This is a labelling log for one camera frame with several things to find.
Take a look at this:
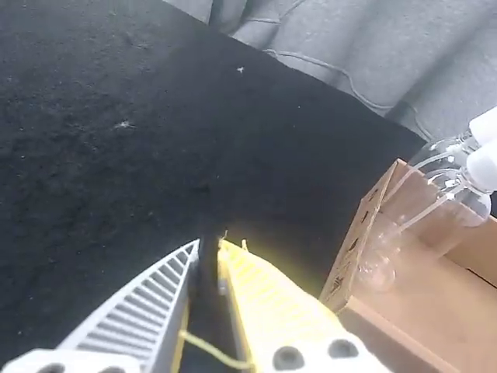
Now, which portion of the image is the clear plastic bottle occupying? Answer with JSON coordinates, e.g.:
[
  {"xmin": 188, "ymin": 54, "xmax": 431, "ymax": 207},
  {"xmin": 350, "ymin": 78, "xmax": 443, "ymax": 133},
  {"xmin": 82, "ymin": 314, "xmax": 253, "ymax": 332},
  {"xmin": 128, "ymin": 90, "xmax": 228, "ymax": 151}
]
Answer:
[
  {"xmin": 355, "ymin": 169, "xmax": 492, "ymax": 293},
  {"xmin": 409, "ymin": 131, "xmax": 481, "ymax": 186}
]

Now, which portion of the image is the cardboard box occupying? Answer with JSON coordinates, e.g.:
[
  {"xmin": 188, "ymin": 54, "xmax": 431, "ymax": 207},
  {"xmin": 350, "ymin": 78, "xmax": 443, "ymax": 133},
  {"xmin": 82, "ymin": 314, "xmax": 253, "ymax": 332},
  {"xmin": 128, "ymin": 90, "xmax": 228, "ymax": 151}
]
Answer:
[{"xmin": 318, "ymin": 157, "xmax": 497, "ymax": 373}]

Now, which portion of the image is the white spray top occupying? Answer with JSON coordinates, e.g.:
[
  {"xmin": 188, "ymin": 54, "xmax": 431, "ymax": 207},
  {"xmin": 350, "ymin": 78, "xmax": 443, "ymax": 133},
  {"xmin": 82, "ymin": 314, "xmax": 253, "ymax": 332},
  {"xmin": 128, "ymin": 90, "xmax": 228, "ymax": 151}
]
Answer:
[
  {"xmin": 467, "ymin": 105, "xmax": 497, "ymax": 145},
  {"xmin": 464, "ymin": 148, "xmax": 497, "ymax": 194}
]

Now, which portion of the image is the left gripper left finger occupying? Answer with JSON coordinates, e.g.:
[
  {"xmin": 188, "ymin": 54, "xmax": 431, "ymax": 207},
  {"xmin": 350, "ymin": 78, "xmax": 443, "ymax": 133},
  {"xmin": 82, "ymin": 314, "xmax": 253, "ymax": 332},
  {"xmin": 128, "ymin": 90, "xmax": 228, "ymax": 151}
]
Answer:
[{"xmin": 0, "ymin": 238, "xmax": 201, "ymax": 373}]

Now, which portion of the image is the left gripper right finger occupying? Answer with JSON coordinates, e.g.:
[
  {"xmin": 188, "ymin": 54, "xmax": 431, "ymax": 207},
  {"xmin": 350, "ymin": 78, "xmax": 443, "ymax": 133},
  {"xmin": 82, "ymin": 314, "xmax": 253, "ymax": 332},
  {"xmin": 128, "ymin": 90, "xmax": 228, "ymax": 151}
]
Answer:
[{"xmin": 217, "ymin": 237, "xmax": 394, "ymax": 373}]

